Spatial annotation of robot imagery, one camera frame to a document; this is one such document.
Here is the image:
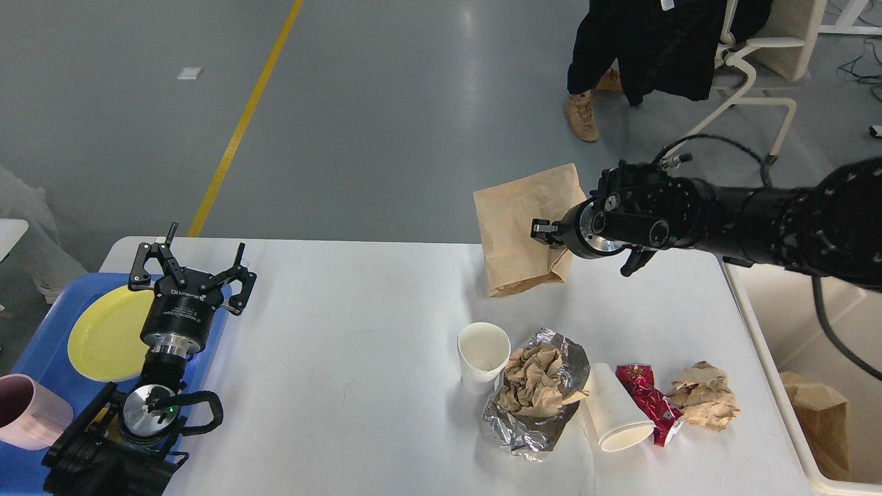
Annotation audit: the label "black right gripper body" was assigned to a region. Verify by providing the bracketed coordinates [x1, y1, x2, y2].
[557, 200, 624, 260]

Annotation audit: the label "person in white trousers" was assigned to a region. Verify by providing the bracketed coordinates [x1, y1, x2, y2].
[1, 167, 86, 305]

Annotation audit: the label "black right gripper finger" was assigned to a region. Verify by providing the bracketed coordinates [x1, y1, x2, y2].
[531, 218, 566, 249]
[619, 248, 657, 277]

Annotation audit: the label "person in black trousers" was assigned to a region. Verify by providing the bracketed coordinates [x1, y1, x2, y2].
[564, 1, 622, 143]

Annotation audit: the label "yellow plastic plate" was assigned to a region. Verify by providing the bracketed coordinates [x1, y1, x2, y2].
[68, 286, 154, 382]

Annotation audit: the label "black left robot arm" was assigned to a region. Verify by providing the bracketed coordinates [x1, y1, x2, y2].
[42, 223, 256, 495]

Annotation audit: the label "crumpled brown paper in foil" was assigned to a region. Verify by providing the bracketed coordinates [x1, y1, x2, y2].
[497, 343, 590, 418]

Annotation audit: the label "white office chair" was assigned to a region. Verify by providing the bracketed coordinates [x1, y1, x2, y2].
[687, 1, 827, 165]

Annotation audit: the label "red snack wrapper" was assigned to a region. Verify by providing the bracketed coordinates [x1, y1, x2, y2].
[615, 364, 686, 448]

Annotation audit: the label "lying white paper cup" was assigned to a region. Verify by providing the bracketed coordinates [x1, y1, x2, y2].
[583, 363, 655, 453]

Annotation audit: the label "small crumpled brown paper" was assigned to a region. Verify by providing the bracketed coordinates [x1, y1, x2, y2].
[666, 361, 741, 431]

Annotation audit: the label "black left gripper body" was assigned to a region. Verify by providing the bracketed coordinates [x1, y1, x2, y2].
[141, 287, 224, 355]

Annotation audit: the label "white plastic bin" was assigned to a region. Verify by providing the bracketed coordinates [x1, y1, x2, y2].
[724, 264, 880, 495]

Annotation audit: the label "crumpled aluminium foil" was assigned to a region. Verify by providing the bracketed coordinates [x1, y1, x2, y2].
[482, 329, 591, 461]

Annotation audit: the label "white side table left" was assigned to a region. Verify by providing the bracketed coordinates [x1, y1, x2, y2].
[0, 218, 29, 262]

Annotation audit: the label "pink mug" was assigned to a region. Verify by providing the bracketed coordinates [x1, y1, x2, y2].
[1, 373, 74, 450]

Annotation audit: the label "brown paper bag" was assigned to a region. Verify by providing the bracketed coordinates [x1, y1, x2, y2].
[780, 371, 852, 482]
[473, 163, 586, 298]

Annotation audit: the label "upright white paper cup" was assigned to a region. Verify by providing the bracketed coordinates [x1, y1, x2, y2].
[457, 322, 511, 393]

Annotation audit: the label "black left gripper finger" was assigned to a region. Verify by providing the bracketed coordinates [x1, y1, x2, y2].
[127, 223, 187, 291]
[201, 242, 256, 315]

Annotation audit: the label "black floor cables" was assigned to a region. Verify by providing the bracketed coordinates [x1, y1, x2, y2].
[837, 56, 882, 104]

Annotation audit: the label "white desk leg background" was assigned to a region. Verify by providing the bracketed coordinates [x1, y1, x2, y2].
[819, 1, 881, 37]

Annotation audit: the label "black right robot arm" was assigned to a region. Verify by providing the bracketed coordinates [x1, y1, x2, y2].
[531, 144, 881, 379]

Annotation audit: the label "black jacket on chair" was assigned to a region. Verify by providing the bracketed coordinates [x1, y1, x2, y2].
[613, 0, 774, 109]

